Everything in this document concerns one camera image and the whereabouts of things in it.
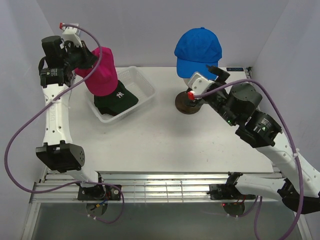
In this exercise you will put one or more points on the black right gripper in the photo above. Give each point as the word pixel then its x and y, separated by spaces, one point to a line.
pixel 222 75

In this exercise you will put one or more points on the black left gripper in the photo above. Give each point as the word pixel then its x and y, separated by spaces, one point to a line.
pixel 89 58

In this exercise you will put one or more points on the magenta baseball cap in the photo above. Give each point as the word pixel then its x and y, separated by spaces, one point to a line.
pixel 104 80

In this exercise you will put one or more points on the blue baseball cap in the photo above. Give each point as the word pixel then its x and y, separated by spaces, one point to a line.
pixel 197 49

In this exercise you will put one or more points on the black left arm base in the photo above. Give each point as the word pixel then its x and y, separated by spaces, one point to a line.
pixel 99 192

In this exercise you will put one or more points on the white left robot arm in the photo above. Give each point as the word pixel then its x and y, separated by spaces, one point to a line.
pixel 58 152

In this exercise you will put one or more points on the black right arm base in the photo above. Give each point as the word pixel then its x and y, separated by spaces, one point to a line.
pixel 228 192

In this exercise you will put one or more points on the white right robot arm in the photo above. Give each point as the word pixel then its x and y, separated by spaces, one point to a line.
pixel 237 104

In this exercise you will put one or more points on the cream mannequin head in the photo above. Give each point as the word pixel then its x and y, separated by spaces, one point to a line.
pixel 187 82

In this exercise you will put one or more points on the white plastic basket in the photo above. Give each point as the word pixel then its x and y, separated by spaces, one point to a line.
pixel 137 83

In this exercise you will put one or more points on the dark wooden mannequin stand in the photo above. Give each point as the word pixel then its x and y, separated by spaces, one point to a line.
pixel 186 106

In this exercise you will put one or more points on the black baseball cap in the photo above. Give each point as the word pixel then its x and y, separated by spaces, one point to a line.
pixel 117 102

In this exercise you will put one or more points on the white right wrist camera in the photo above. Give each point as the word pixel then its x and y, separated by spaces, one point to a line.
pixel 200 85

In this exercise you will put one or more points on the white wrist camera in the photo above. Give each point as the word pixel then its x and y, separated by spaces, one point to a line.
pixel 70 33
pixel 200 85

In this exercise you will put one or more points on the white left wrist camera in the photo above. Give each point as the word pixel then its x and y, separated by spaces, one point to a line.
pixel 70 33

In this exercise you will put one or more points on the aluminium rail frame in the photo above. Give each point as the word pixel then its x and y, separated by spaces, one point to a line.
pixel 160 155

